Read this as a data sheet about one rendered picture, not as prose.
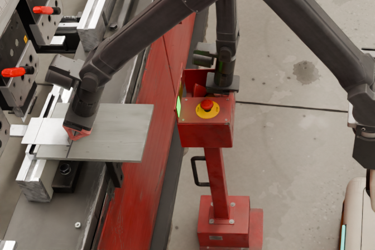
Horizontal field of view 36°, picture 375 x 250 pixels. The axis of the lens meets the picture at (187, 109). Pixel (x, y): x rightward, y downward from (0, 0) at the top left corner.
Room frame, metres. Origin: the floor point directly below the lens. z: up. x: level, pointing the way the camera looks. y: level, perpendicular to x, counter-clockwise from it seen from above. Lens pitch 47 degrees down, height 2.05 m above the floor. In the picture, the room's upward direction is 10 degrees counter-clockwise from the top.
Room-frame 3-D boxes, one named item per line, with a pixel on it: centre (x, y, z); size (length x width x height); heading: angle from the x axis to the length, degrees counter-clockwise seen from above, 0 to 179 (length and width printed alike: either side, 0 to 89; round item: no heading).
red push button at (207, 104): (1.16, -0.06, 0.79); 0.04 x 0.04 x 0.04
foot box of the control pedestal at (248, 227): (1.20, -0.09, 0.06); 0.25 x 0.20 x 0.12; 76
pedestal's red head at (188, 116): (1.21, -0.06, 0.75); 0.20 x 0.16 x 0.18; 166
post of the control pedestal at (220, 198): (1.21, -0.06, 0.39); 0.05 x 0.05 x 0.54; 76
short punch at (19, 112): (1.00, 0.38, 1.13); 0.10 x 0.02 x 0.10; 165
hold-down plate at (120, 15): (1.57, 0.16, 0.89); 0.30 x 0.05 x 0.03; 165
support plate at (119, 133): (0.96, 0.23, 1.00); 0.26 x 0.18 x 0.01; 75
